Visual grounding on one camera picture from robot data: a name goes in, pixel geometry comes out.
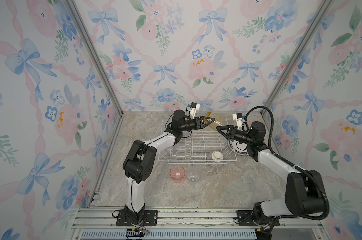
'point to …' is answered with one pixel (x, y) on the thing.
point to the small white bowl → (217, 155)
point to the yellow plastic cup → (218, 121)
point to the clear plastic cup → (193, 176)
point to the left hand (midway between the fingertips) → (213, 120)
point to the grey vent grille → (172, 234)
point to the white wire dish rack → (204, 146)
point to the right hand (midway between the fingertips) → (216, 129)
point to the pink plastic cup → (177, 173)
